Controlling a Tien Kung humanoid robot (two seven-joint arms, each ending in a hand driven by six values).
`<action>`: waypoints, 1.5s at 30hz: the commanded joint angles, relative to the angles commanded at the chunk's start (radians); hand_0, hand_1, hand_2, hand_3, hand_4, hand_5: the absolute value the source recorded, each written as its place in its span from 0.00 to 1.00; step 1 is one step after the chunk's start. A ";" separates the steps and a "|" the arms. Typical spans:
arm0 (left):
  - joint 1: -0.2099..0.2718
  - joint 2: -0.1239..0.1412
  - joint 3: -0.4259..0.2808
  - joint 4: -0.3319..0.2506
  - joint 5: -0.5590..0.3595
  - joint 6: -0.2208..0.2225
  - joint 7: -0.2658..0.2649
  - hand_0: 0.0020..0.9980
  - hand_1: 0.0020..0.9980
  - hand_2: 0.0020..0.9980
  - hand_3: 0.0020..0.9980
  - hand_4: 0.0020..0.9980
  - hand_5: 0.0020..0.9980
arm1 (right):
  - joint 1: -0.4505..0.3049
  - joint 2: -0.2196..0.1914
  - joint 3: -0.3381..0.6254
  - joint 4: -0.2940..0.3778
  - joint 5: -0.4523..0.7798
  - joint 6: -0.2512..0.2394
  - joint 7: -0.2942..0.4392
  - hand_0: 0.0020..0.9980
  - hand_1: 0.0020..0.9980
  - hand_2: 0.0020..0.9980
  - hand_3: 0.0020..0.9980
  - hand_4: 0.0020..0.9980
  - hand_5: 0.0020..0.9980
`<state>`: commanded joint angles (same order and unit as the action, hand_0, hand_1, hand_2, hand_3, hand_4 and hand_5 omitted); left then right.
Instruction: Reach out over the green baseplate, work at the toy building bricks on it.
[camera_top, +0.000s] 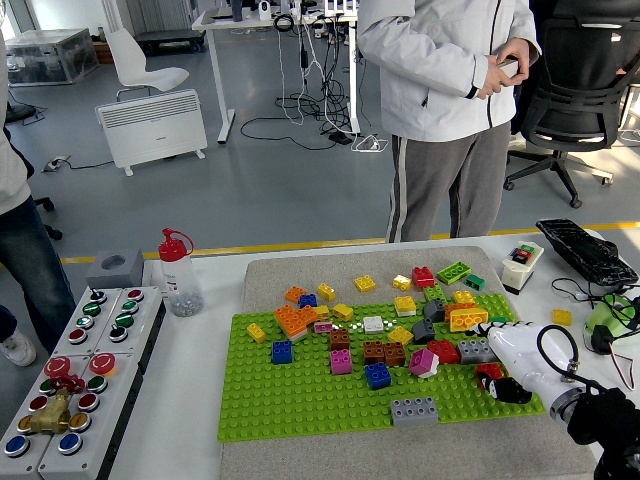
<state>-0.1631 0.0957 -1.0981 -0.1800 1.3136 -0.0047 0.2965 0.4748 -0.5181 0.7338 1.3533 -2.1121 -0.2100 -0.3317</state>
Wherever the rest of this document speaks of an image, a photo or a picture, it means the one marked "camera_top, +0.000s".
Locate person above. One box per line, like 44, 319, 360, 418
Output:
0, 29, 77, 369
356, 0, 544, 245

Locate pink and white toy brick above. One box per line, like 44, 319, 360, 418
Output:
408, 347, 440, 380

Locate large white emergency-stop button box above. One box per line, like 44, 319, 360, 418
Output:
37, 352, 144, 480
0, 353, 94, 476

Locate brass valve red handle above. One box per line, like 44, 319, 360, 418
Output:
29, 372, 86, 435

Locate black keyboard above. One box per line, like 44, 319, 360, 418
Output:
535, 218, 640, 288

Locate large yellow hollow brick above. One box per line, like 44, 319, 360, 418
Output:
449, 307, 490, 334

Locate orange long toy brick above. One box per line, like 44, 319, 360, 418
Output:
443, 302, 478, 324

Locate magenta square toy brick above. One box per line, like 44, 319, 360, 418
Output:
329, 348, 354, 376

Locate green studded baseplate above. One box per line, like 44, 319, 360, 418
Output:
216, 292, 547, 444

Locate clear plastic crate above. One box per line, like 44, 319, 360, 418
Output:
4, 28, 100, 87

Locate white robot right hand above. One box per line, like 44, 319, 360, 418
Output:
466, 321, 587, 410

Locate person's left hand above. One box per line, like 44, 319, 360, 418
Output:
493, 37, 531, 76

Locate red square toy brick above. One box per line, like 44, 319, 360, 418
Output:
474, 363, 505, 391
427, 339, 461, 365

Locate white box coloured switches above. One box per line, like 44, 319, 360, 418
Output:
501, 242, 545, 296

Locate person's right hand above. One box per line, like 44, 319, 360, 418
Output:
477, 64, 529, 101

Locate clear bottle red cap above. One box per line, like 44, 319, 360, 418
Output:
158, 227, 206, 318

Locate hanging cable bundle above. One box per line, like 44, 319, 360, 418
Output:
239, 12, 381, 151

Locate red and white wires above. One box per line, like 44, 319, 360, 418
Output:
610, 349, 637, 392

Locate lime green plastic part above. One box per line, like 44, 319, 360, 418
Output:
583, 293, 639, 337

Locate white plastic chair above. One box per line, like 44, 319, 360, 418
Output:
104, 27, 191, 101

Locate black wheeled dolly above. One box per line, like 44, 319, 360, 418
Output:
134, 28, 206, 56

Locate thin black cable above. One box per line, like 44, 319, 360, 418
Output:
551, 276, 640, 346

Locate orange pink white brick stack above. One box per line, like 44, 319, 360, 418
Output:
273, 305, 310, 343

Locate small white push-button box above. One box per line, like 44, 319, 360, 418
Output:
53, 286, 124, 357
94, 285, 167, 374

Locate lime green long brick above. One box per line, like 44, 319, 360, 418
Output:
436, 261, 473, 286

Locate black mesh office chair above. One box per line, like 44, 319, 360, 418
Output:
503, 17, 640, 210

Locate small black motor block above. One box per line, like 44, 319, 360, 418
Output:
591, 324, 616, 356

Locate grey eight-stud toy brick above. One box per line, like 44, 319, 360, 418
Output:
389, 397, 440, 428

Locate grey block with hole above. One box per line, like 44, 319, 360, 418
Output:
84, 248, 146, 291

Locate black round stand base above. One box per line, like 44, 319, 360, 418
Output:
4, 102, 39, 124

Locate white panel heater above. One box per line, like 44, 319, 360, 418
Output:
95, 88, 209, 177

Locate grey curved toy brick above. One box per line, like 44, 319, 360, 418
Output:
412, 318, 437, 345
423, 298, 447, 324

